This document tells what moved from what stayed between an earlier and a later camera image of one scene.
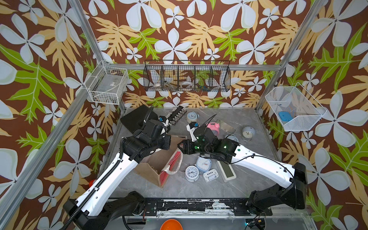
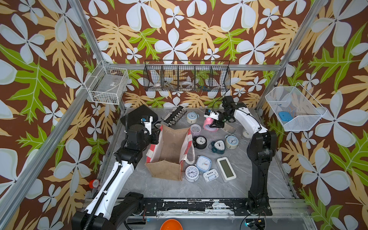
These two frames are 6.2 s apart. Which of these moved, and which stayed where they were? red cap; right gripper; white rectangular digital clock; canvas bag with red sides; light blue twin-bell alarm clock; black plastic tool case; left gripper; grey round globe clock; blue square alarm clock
Moved: right gripper; left gripper; canvas bag with red sides
Stayed: white rectangular digital clock; grey round globe clock; red cap; black plastic tool case; blue square alarm clock; light blue twin-bell alarm clock
